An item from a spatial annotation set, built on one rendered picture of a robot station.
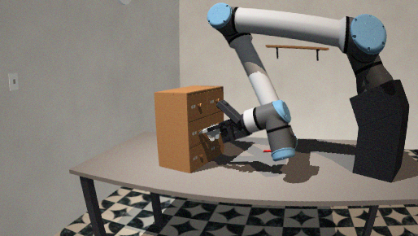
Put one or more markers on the brown wooden drawer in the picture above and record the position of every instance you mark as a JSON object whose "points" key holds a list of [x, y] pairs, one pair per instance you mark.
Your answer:
{"points": [[197, 105], [215, 118], [213, 147], [198, 155], [213, 97], [195, 126]]}

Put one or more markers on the brown wooden chest of drawers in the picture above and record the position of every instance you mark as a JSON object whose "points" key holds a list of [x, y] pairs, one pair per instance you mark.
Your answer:
{"points": [[172, 129]]}

